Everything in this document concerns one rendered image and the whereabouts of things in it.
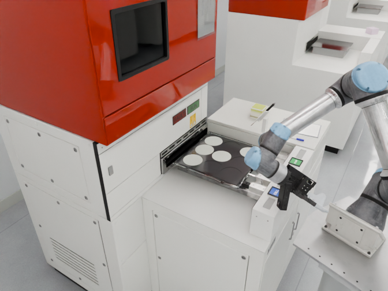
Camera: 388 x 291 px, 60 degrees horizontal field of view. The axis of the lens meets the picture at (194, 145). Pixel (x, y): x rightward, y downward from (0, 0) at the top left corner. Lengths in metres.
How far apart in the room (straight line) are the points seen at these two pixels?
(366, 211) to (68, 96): 1.19
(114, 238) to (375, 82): 1.23
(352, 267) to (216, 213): 0.57
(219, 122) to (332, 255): 0.92
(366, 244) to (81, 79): 1.21
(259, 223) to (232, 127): 0.68
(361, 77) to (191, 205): 0.87
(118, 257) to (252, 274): 0.63
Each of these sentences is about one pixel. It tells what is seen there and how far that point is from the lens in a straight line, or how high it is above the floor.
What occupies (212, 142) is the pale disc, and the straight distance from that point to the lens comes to 1.87.
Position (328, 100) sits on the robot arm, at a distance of 1.44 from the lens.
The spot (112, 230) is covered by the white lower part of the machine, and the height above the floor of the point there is 0.77.
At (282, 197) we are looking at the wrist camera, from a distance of 1.32.
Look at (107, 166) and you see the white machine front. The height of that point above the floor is 1.10.
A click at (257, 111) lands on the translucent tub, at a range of 1.97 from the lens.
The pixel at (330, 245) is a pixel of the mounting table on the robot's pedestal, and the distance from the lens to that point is 1.52.
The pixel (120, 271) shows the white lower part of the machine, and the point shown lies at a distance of 1.79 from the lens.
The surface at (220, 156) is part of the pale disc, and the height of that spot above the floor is 0.90.
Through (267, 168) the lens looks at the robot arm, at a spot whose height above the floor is 1.17.
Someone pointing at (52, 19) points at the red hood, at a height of 1.65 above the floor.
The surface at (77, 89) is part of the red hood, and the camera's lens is 1.25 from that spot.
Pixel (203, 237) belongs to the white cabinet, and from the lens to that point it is 1.55.
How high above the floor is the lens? 1.89
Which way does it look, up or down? 33 degrees down
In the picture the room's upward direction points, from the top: straight up
